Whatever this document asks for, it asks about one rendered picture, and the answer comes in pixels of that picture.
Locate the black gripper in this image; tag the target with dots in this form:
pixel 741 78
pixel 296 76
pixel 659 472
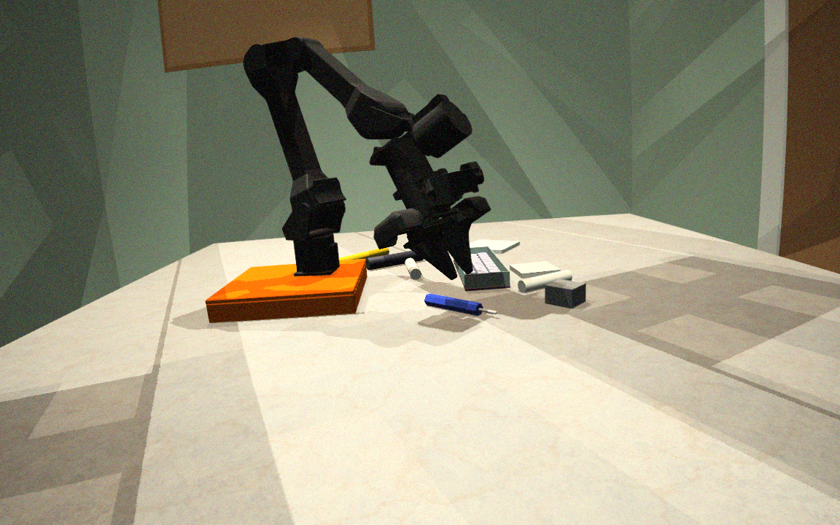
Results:
pixel 428 236

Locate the blue stylus with grey tip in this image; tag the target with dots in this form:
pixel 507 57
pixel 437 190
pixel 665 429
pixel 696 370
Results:
pixel 453 304

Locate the white cylinder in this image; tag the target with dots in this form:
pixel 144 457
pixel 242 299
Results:
pixel 539 282
pixel 413 268

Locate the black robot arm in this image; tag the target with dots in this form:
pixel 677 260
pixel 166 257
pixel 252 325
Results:
pixel 317 200

